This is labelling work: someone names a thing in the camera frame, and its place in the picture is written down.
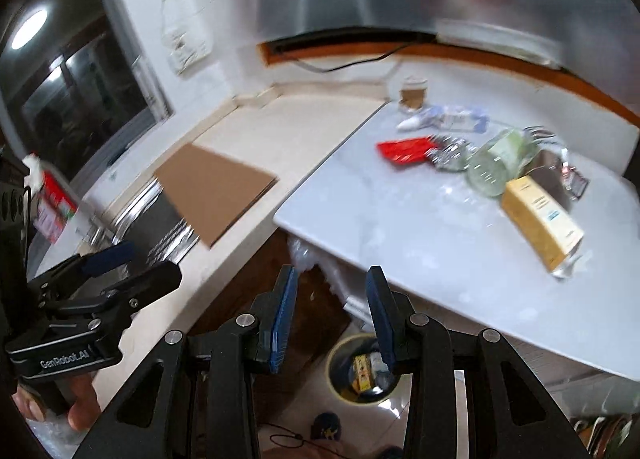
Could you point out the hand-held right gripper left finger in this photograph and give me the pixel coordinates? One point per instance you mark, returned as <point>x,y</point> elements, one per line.
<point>282,319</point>

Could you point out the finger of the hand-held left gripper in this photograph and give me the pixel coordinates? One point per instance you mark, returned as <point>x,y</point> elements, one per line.
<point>107,257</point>
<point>150,281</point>

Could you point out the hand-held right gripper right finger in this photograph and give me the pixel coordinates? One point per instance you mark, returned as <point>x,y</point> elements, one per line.
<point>380,319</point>

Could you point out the yellow paper packet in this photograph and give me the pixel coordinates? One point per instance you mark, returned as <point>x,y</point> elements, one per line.
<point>361,371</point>

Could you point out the round trash bin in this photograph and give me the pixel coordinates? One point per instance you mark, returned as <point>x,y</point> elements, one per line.
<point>332,369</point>

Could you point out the red wrapper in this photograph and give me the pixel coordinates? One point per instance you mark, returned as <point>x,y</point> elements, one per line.
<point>405,150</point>

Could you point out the silver foil wrapper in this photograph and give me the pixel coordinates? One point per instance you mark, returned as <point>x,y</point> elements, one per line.
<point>450,154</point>

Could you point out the yellow cardboard box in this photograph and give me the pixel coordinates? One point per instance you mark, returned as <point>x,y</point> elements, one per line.
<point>535,219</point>

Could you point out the clear cup with green label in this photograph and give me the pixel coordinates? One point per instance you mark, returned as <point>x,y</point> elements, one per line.
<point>492,169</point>

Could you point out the brown glass bottle white cap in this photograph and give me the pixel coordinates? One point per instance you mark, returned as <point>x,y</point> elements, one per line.
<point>412,96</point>

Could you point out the brown foil packet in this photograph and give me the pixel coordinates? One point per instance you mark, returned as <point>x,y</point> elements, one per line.
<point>555,169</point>

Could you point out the person's left hand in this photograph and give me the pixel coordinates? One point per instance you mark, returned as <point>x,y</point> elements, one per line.
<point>82,404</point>

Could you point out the stainless steel sink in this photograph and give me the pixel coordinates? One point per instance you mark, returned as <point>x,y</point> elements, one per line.
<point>125,224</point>

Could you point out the clear plastic bag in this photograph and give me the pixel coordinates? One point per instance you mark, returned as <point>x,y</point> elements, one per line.
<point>310,256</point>

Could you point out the red and white carton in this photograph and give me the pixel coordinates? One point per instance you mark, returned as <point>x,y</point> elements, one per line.
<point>52,204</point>

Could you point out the brown cardboard sheet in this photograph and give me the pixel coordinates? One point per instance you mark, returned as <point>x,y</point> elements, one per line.
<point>215,189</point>

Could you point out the blue patterned shoe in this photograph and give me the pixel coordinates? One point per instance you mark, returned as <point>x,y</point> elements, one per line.
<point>325,426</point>

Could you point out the aluminium sliding window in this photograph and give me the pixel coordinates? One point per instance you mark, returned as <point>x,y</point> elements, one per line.
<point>90,89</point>

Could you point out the silver metal bar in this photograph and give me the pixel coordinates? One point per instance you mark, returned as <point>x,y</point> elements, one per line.
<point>500,41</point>

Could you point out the white wall socket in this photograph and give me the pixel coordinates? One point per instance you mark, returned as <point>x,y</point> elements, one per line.
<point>187,51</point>

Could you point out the brown wooden window frame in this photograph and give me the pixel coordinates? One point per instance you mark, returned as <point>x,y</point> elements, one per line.
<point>590,86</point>

